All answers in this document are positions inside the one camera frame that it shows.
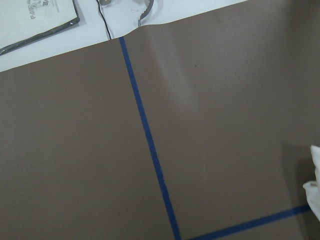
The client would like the white long-sleeve printed shirt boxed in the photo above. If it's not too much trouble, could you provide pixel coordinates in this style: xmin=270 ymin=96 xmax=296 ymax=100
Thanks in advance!
xmin=302 ymin=144 xmax=320 ymax=221

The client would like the white grabber reacher tool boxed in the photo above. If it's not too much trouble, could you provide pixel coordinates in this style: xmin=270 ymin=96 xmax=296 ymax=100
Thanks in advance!
xmin=96 ymin=0 xmax=155 ymax=27

